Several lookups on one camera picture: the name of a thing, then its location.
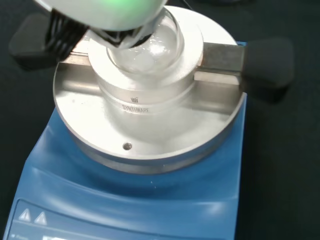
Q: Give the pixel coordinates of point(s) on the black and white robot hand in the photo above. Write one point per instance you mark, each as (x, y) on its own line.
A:
(105, 15)

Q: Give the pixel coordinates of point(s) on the clear round-bottom glass flask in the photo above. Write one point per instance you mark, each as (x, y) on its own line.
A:
(160, 50)

